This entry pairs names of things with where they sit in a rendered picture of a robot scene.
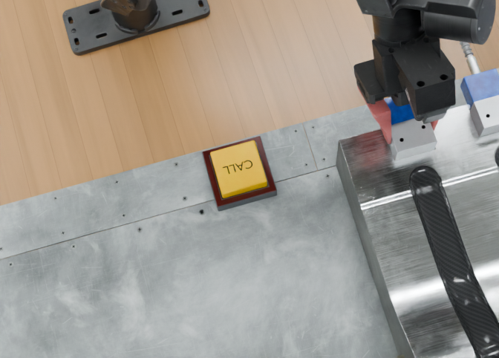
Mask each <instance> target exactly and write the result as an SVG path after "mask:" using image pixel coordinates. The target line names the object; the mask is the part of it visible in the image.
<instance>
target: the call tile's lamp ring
mask: <svg viewBox="0 0 499 358"><path fill-rule="evenodd" d="M252 140H254V141H255V142H256V143H257V146H258V150H259V153H260V156H261V160H262V163H263V166H264V170H265V172H266V176H267V180H268V183H269V185H270V187H267V188H264V189H259V190H256V191H254V192H249V193H246V194H243V195H238V196H235V197H232V198H227V199H224V200H221V197H220V193H219V191H218V186H217V183H216V179H215V175H214V172H213V169H212V164H211V162H210V159H209V155H210V153H211V152H213V151H217V150H220V149H225V148H227V147H230V146H235V145H238V144H241V143H246V142H249V141H252ZM203 157H204V160H205V163H206V167H207V170H208V173H209V178H210V181H211V184H212V189H213V192H214V195H215V200H216V203H217V205H218V206H223V205H226V204H230V203H234V202H236V201H242V200H244V199H247V198H252V197H255V196H258V195H263V194H266V193H268V192H273V191H276V188H275V184H274V181H273V177H272V174H271V171H270V168H269V164H268V162H267V157H266V155H265V152H264V147H263V145H262V142H261V138H260V136H258V137H254V138H250V139H248V140H242V141H240V142H237V143H232V144H229V145H226V146H222V147H218V148H215V149H210V150H207V151H204V152H203Z"/></svg>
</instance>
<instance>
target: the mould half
mask: <svg viewBox="0 0 499 358"><path fill-rule="evenodd" d="M469 108H471V107H470V105H469V104H467V105H462V106H459V107H456V108H452V109H449V110H448V111H447V113H446V115H445V117H444V118H443V119H441V120H439V122H438V124H437V126H436V129H435V130H434V133H435V136H436V138H437V144H436V146H435V147H436V149H435V150H432V151H429V152H425V153H422V154H417V155H414V156H411V157H407V158H403V159H401V160H395V161H394V157H393V155H392V153H391V149H390V146H389V144H388V143H387V141H386V139H385V137H384V135H383V133H382V130H381V129H380V128H379V129H377V130H373V131H369V132H365V133H363V134H358V135H355V136H352V137H347V138H344V139H341V140H339V145H338V152H337V158H336V167H337V169H338V173H339V177H340V179H341V182H342V185H343V188H344V191H345V194H346V197H347V200H348V203H349V206H350V210H351V212H352V215H353V219H354V221H355V224H356V228H357V231H358V233H359V237H360V240H361V242H362V246H363V249H364V251H365V255H366V258H367V260H368V264H369V267H370V269H371V273H372V276H373V278H374V282H375V285H376V289H377V292H378V294H379V298H380V301H381V303H382V307H383V310H384V312H385V316H386V319H387V321H388V325H389V328H390V330H391V334H392V337H393V339H394V344H395V346H396V349H397V353H398V355H402V354H403V355H404V356H405V358H477V356H476V354H475V352H474V350H473V347H472V345H471V343H470V341H469V339H468V337H467V335H466V332H465V331H464V329H463V326H462V325H461V323H460V320H459V319H458V317H457V314H456V313H455V311H454V308H453V306H452V304H451V302H450V299H449V297H448V295H447V292H446V289H445V288H444V285H443V282H442V280H441V278H440V274H439V272H438V269H437V265H436V263H435V260H434V257H433V255H432V252H431V248H430V246H429V243H428V239H427V237H426V234H425V230H424V228H423V224H422V221H421V219H420V216H419V213H418V211H417V207H416V205H415V203H414V199H413V196H412V194H411V189H410V186H409V184H410V182H409V177H410V174H411V173H412V171H413V170H414V169H416V168H417V167H419V166H428V167H431V168H432V169H434V170H435V171H436V172H437V174H438V175H439V176H440V177H441V179H442V182H443V186H444V189H445V191H446V195H447V198H448V200H449V203H450V206H451V210H452V212H453V215H454V218H455V221H456V223H457V227H458V229H459V231H460V235H461V238H462V240H463V244H464V246H465V248H466V252H467V255H468V257H469V260H470V262H471V265H472V268H473V271H474V274H475V275H476V277H477V280H478V282H479V284H480V286H481V288H482V290H483V292H484V294H485V296H486V298H487V300H488V302H489V304H490V306H491V308H492V310H493V312H494V313H495V315H496V317H497V319H498V321H499V172H498V168H497V165H496V162H495V161H496V159H495V151H496V149H497V148H498V146H499V132H496V133H494V134H489V135H486V136H482V137H479V134H478V133H477V129H476V127H475V124H474V121H473V119H472V116H471V114H470V111H469Z"/></svg>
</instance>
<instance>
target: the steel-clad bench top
mask: <svg viewBox="0 0 499 358"><path fill-rule="evenodd" d="M303 126H304V127H303ZM379 128H380V126H379V124H378V122H377V121H376V120H375V119H374V117H373V115H372V113H371V112H370V110H369V108H368V106H367V105H363V106H360V107H356V108H352V109H348V110H346V111H341V112H338V113H335V114H330V115H327V116H324V117H320V118H316V119H313V120H308V121H306V122H303V125H302V123H298V124H295V125H291V126H287V127H284V128H279V129H276V130H273V131H268V132H265V133H263V134H257V135H255V136H251V137H247V138H244V139H241V140H236V141H233V142H230V143H225V144H222V145H219V146H215V147H212V148H208V149H204V150H200V151H198V152H193V153H190V154H185V155H182V156H179V157H174V158H172V159H168V160H164V161H160V162H158V163H153V164H150V165H147V166H142V167H139V168H136V169H131V170H128V171H125V172H121V173H117V174H115V175H109V176H107V177H103V178H99V179H96V180H91V181H88V182H85V183H81V184H77V185H74V186H69V187H66V188H64V189H59V190H56V191H52V192H48V193H45V194H42V195H37V196H34V197H31V198H26V199H24V200H20V201H16V202H12V203H9V204H5V205H2V206H0V358H397V356H399V355H398V353H397V349H396V346H395V344H394V339H393V337H392V334H391V330H390V328H389V325H388V321H387V319H386V316H385V312H384V310H383V307H382V303H381V301H380V298H379V294H378V292H377V289H376V285H375V282H374V278H373V276H372V273H371V269H370V267H369V264H368V260H367V258H366V255H365V251H364V249H363V246H362V242H361V240H360V237H359V233H358V231H357V228H356V224H355V221H354V219H353V215H352V212H351V210H350V206H349V203H348V200H347V197H346V194H345V191H344V188H343V185H342V182H341V179H340V177H339V173H338V169H337V167H336V158H337V152H338V145H339V140H341V139H344V138H347V137H352V136H355V135H358V134H363V133H365V132H369V131H373V130H377V129H379ZM304 130H305V131H304ZM305 132H306V134H305ZM306 135H307V136H306ZM257 136H261V140H262V143H263V145H264V150H265V152H266V155H267V159H268V162H269V165H270V169H271V172H272V175H273V179H274V182H275V186H276V189H277V195H276V196H273V197H270V198H265V199H262V200H259V201H255V202H252V203H249V204H244V205H241V206H237V207H233V208H231V209H225V210H223V211H220V212H219V211H218V208H217V206H216V203H215V198H214V195H213V192H212V187H211V184H210V181H209V176H208V173H207V170H206V166H205V163H204V159H203V155H202V152H204V151H207V150H210V149H214V148H217V147H221V146H225V145H229V144H231V143H236V142H239V141H242V140H247V139H250V138H253V137H257ZM307 140H308V141H307ZM308 142H309V143H308ZM309 144H310V145H309ZM310 149H311V150H310ZM311 151H312V152H311ZM312 153H313V154H312ZM313 158H314V159H313ZM314 161H315V162H314ZM315 163H316V164H315ZM316 167H317V168H316ZM317 170H318V171H317ZM320 170H321V171H320ZM288 179H289V180H288ZM280 181H281V182H280ZM277 182H278V183H277ZM187 207H188V208H187ZM184 208H185V209H184ZM176 210H177V211H176ZM144 219H145V220H144ZM115 227H116V228H115ZM112 228H113V229H112ZM104 230H105V231H104ZM83 236H84V237H83ZM80 237H81V238H80ZM72 239H73V240H72ZM51 245H52V246H51ZM40 248H41V249H40ZM19 254H20V255H19ZM11 256H12V257H11ZM8 257H9V258H8Z"/></svg>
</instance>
